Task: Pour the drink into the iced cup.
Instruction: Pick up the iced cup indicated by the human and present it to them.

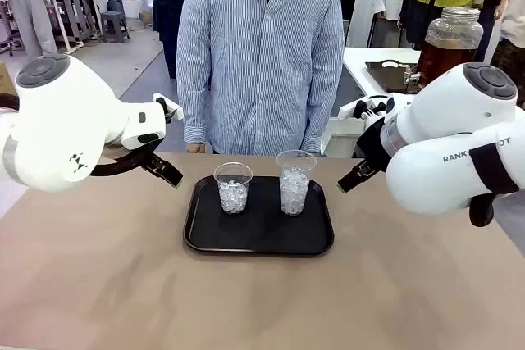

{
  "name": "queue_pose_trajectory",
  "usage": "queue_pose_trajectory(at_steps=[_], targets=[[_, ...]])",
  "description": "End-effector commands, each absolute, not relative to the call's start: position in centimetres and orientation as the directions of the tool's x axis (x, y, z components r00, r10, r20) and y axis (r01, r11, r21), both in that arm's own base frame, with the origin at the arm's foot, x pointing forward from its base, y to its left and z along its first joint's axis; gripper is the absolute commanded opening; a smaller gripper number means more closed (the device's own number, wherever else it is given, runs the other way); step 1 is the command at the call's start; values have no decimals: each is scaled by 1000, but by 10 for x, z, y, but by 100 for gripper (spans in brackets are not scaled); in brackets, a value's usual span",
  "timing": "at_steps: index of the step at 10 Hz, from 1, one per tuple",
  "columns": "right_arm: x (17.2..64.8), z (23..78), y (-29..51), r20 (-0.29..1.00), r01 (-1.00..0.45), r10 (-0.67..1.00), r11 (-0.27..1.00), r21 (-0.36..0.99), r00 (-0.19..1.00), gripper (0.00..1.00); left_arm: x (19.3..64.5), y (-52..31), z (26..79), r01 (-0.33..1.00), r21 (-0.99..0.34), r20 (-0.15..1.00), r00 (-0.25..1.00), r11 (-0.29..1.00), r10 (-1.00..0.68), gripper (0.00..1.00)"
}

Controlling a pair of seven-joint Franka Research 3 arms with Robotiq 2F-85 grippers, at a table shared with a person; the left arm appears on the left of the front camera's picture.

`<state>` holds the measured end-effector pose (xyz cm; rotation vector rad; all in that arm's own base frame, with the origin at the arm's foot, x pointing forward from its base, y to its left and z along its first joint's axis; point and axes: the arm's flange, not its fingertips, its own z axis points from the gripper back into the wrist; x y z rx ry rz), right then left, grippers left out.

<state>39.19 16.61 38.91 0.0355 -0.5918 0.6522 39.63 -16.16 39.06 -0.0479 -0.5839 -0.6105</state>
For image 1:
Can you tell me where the grey metal workbench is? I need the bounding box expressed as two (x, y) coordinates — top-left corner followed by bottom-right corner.
(40, 0), (103, 55)

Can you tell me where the short clear plastic cup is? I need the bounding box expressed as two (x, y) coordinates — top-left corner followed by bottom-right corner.
(213, 161), (253, 216)

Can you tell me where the grey plastic stool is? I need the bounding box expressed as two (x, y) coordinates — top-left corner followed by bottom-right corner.
(100, 11), (130, 44)

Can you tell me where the person's right forearm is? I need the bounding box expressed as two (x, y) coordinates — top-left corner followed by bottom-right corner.
(182, 75), (214, 145)

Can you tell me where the bystander in grey trousers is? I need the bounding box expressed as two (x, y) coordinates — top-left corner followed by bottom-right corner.
(0, 0), (58, 60)

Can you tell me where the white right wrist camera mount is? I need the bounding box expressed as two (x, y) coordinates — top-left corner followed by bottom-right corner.
(338, 94), (413, 122)

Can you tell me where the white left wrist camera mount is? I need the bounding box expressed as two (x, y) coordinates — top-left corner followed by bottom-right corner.
(152, 93), (185, 124)

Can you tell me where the tall clear plastic cup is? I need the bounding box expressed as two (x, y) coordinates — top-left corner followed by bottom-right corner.
(276, 149), (318, 216)

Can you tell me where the bystander in dark apron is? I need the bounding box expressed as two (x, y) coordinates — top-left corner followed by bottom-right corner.
(144, 0), (190, 80)

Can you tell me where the white side table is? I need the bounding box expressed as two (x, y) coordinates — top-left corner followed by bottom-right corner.
(342, 46), (423, 99)

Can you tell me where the grey plastic bin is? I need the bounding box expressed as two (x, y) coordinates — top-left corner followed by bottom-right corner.
(321, 116), (366, 158)

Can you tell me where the person in striped shirt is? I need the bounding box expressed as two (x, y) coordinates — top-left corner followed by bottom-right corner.
(176, 0), (345, 157)

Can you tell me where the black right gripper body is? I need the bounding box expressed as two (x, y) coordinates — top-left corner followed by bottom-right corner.
(355, 118), (397, 173)

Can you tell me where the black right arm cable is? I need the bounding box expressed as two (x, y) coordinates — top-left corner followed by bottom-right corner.
(468, 143), (521, 228)

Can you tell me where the person's left forearm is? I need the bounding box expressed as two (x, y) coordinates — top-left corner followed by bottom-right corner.
(302, 79), (344, 154)

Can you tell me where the brown serving tray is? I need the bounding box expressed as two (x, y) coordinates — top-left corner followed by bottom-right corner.
(364, 60), (423, 95)

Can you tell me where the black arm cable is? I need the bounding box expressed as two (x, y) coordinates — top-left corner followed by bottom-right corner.
(89, 143), (157, 178)
(468, 143), (521, 228)

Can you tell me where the black plastic serving tray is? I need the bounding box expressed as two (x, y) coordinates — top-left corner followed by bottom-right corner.
(183, 175), (336, 257)

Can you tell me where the cardboard box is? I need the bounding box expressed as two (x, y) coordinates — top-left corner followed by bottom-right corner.
(0, 61), (18, 98)

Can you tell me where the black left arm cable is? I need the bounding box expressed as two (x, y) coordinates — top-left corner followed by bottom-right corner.
(89, 143), (157, 178)

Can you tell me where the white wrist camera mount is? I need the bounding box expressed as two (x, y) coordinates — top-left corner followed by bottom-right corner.
(152, 93), (185, 124)
(338, 94), (413, 122)

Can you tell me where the bystander in beige top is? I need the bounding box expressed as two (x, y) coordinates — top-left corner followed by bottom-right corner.
(475, 0), (525, 107)

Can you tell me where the glass drink dispenser jar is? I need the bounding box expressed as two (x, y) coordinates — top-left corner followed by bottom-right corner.
(404, 7), (485, 93)

